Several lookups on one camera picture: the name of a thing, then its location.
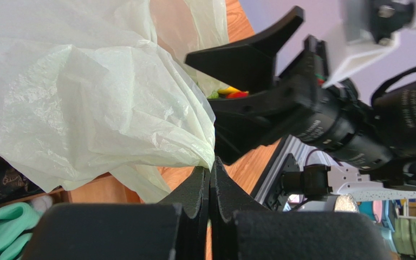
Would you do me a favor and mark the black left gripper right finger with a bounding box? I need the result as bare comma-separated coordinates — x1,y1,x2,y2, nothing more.
210,159,391,259

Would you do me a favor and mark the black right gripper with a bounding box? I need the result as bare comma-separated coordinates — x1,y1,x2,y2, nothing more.
185,6,329,165

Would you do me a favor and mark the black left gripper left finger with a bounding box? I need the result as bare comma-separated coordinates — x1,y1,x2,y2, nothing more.
22,167,210,259

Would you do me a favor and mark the red apple front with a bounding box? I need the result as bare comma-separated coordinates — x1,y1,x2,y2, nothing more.
226,92,249,99

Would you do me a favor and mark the green grape bunch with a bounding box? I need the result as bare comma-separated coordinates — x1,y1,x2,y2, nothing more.
207,91,219,99

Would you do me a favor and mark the pale green plastic bag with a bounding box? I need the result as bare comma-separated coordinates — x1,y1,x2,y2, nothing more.
0,1,229,203

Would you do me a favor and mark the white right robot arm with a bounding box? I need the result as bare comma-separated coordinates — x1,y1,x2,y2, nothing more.
185,6,416,199

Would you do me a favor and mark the yellow banana bunch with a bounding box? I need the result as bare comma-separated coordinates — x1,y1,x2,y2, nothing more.
217,87,241,95

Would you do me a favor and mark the teal white sock pair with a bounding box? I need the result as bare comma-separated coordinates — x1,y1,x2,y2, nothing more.
0,196,54,260

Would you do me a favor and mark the aluminium frame rail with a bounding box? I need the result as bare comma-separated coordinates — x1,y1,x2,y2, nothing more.
250,136,338,211

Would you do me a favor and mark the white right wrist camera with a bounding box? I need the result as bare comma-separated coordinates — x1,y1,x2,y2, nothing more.
323,0,416,87

